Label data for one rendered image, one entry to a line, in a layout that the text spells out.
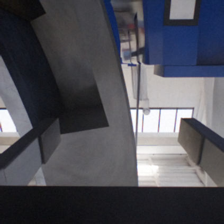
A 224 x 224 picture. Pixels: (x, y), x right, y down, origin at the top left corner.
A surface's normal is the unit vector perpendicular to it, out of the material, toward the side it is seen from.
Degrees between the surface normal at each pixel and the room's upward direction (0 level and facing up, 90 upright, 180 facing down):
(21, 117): 90
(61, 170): 90
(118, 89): 90
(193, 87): 90
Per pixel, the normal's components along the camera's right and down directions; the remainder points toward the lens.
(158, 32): -0.01, 0.30
